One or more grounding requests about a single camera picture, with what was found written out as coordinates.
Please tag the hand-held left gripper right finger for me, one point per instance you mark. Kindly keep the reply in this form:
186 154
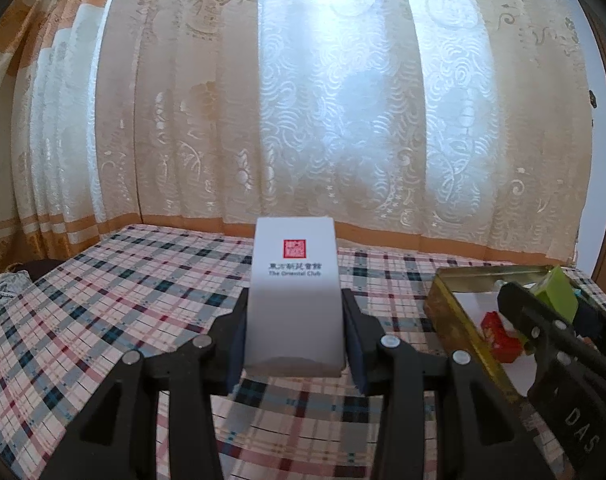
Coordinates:
355 360

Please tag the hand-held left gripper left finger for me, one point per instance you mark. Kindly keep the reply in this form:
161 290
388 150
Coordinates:
238 347

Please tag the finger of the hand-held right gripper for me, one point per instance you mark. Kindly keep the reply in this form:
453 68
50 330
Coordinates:
588 317
515 305

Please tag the green block with football print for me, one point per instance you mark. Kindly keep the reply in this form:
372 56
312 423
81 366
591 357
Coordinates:
558 295

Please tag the red toy block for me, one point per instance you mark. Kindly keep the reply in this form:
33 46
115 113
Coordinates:
500 340

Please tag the white card box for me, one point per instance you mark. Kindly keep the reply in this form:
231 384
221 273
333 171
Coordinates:
295 310

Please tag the white paper liner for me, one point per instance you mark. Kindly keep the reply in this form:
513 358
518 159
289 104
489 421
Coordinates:
518 377

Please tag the plaid tablecloth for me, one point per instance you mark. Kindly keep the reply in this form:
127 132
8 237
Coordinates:
108 285

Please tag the curtain tieback hook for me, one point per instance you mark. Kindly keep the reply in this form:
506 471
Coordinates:
592 102

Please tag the dark cloth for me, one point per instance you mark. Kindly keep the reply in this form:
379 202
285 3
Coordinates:
38 267

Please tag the white lace cloth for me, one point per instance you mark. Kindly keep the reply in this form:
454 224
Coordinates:
5 285

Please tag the cream patterned curtain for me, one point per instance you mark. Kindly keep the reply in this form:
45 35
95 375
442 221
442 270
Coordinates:
308 110

